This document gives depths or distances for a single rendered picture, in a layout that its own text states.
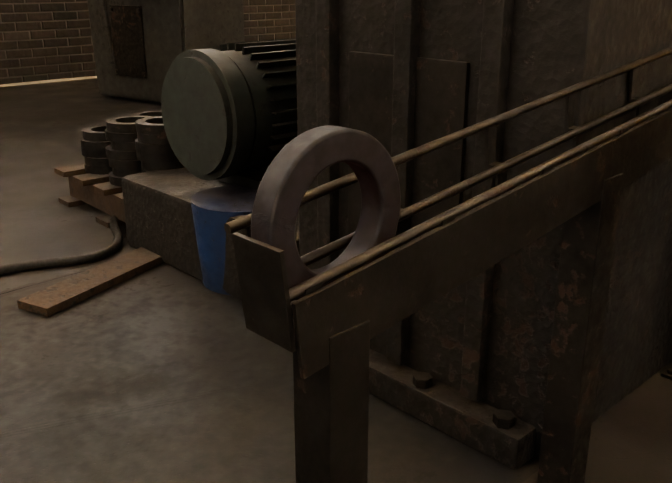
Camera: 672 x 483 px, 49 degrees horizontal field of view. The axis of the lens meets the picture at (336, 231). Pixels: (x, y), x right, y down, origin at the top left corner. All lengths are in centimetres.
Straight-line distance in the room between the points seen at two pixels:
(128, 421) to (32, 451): 19
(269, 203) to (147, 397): 108
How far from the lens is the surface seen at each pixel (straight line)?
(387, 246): 79
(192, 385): 175
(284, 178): 70
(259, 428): 158
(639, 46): 143
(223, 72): 211
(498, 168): 104
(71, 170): 317
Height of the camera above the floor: 87
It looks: 19 degrees down
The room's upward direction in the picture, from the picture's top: straight up
